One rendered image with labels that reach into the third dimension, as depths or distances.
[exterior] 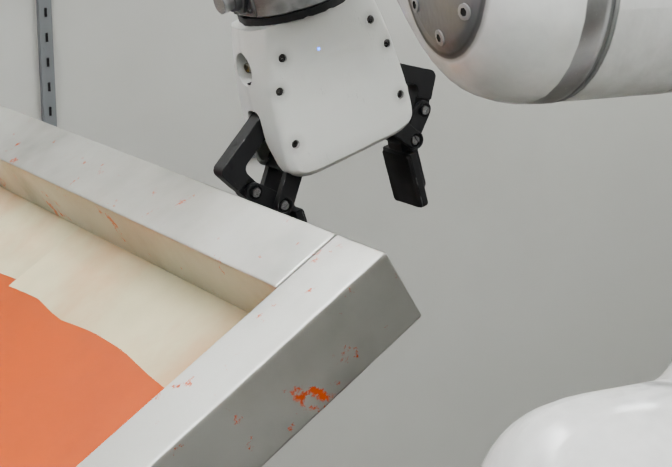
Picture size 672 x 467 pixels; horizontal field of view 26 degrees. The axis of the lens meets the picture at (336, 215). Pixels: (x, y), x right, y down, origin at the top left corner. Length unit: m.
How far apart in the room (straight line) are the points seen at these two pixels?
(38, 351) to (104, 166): 0.12
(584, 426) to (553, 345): 3.51
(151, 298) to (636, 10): 0.37
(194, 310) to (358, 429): 2.91
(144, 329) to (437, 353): 2.98
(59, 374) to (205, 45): 2.45
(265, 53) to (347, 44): 0.06
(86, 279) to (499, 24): 0.41
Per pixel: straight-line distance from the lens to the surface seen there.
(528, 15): 0.44
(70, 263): 0.84
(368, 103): 0.92
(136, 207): 0.76
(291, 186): 0.91
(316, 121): 0.90
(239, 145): 0.90
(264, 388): 0.60
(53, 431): 0.71
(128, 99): 3.10
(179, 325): 0.72
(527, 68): 0.45
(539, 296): 3.87
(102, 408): 0.70
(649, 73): 0.48
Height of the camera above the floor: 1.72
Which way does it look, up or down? 14 degrees down
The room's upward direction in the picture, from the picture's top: straight up
